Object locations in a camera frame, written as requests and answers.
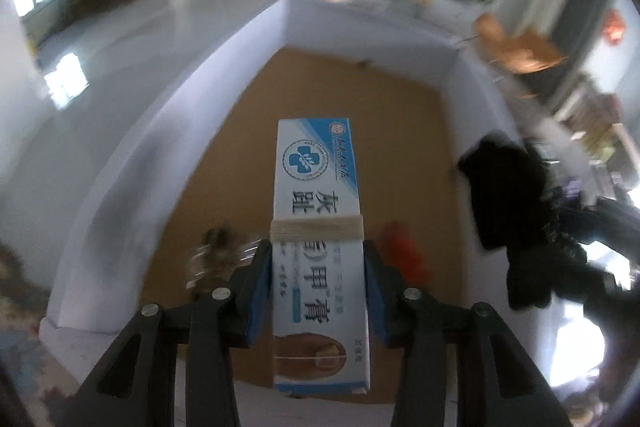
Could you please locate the white storage box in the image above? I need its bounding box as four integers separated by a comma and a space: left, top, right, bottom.
38, 0, 566, 427

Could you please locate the red snack packet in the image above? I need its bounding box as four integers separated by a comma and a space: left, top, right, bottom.
380, 221, 431, 287

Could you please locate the blue white ointment box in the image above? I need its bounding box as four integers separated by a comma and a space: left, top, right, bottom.
270, 118, 370, 395

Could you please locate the black plush garment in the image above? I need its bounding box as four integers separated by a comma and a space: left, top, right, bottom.
457, 133, 552, 311

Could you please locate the orange lounge chair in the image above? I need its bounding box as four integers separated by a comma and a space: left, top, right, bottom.
473, 13, 566, 75

